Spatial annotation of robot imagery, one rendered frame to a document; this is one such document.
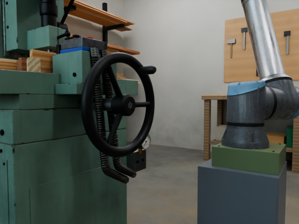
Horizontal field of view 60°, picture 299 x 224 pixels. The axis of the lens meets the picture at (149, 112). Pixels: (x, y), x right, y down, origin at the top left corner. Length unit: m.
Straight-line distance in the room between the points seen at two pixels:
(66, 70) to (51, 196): 0.36
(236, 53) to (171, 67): 1.06
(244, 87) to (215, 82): 2.97
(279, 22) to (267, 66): 2.70
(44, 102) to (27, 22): 0.39
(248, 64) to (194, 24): 1.06
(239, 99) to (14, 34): 0.87
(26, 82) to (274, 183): 0.86
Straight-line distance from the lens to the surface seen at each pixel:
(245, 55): 3.96
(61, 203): 0.86
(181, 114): 4.27
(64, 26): 1.20
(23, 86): 0.75
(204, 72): 4.12
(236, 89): 1.11
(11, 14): 1.09
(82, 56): 0.74
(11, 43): 1.07
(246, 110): 1.09
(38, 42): 0.99
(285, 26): 3.94
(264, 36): 1.34
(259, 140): 1.11
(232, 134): 1.11
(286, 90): 1.23
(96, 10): 3.84
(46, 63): 0.89
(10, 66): 0.91
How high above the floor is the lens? 0.83
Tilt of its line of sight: 3 degrees down
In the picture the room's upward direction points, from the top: straight up
